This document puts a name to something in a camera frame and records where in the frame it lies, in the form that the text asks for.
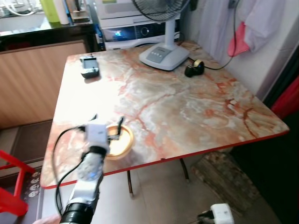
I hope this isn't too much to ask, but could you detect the small grey handheld device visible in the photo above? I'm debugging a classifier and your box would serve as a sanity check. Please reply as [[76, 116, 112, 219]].
[[79, 55, 100, 79]]

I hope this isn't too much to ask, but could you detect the marble pattern table red edge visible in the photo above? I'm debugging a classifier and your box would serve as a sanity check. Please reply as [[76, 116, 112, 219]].
[[40, 40, 291, 197]]

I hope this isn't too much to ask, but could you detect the wooden cabinet with black top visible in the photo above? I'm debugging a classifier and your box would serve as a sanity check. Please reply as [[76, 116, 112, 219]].
[[0, 20, 98, 130]]

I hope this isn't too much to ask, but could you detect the white standing fan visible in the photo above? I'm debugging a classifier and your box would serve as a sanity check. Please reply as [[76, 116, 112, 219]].
[[132, 0, 190, 72]]

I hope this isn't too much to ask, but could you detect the red fabric item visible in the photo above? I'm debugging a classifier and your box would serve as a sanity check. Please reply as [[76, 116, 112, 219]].
[[270, 76, 299, 120]]

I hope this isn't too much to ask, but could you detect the white washing machine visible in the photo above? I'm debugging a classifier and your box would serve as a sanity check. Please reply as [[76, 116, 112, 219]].
[[95, 0, 182, 50]]

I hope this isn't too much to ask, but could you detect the black tape dispenser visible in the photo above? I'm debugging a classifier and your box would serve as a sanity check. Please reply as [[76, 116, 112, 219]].
[[184, 59, 207, 78]]

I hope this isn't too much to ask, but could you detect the white bottle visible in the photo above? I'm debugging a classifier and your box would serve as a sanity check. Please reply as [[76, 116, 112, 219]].
[[53, 0, 71, 25]]

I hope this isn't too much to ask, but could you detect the red plastic stool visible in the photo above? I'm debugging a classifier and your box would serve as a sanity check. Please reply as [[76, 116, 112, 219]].
[[0, 149, 36, 218]]

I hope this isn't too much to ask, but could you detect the green bottle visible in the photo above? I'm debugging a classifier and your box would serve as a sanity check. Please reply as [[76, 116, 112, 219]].
[[39, 0, 60, 24]]

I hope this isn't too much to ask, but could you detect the pink hanging cloth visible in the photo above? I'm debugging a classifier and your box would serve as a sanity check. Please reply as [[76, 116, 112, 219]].
[[227, 21, 251, 58]]

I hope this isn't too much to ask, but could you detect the white hanging garment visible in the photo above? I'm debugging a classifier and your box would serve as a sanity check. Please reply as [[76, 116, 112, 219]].
[[242, 0, 286, 53]]

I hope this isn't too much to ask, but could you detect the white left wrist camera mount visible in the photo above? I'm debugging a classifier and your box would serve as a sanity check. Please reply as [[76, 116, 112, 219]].
[[85, 120, 111, 153]]

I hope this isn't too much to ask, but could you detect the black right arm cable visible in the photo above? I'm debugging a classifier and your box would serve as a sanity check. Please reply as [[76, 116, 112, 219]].
[[198, 211, 214, 224]]

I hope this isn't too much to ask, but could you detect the black fan power cable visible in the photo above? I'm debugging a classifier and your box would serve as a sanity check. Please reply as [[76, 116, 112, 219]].
[[205, 0, 240, 71]]

